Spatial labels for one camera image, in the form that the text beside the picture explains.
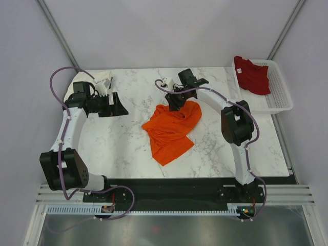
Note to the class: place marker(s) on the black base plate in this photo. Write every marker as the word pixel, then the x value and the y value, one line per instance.
pixel 185 204

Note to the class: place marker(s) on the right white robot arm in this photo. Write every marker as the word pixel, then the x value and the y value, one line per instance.
pixel 239 128

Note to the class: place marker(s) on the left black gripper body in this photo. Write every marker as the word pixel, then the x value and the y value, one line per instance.
pixel 100 105

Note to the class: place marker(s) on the red t shirt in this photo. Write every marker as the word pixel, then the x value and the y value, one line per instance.
pixel 251 77

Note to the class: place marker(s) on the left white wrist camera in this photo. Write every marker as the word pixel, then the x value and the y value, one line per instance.
pixel 103 86

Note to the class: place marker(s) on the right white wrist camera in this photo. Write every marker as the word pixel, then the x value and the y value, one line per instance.
pixel 167 83

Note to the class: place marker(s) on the folded white t shirt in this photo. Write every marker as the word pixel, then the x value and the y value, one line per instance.
pixel 81 76

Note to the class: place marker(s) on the white plastic basket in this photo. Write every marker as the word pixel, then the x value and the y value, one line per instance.
pixel 277 101

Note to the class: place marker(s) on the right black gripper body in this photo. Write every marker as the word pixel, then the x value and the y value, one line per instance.
pixel 179 95

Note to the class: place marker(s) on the orange t shirt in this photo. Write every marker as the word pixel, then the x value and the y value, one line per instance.
pixel 168 131

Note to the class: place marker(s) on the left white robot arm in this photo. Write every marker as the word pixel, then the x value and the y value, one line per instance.
pixel 63 167

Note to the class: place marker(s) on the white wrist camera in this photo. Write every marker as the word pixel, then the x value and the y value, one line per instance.
pixel 167 83
pixel 103 86

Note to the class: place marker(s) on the aluminium rail frame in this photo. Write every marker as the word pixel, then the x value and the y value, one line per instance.
pixel 289 194

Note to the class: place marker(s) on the white slotted cable duct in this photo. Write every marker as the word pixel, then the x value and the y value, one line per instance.
pixel 61 209

